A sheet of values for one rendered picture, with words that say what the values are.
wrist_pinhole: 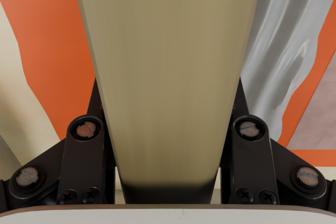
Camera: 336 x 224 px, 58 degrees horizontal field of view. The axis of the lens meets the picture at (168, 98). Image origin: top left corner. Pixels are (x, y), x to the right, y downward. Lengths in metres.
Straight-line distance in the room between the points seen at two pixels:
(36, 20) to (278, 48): 0.16
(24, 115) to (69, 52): 0.09
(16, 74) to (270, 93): 0.19
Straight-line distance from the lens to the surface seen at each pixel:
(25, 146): 0.33
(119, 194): 0.38
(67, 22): 0.21
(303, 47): 0.23
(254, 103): 0.25
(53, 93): 0.26
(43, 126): 0.29
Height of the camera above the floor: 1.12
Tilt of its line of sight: 43 degrees down
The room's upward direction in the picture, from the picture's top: 180 degrees clockwise
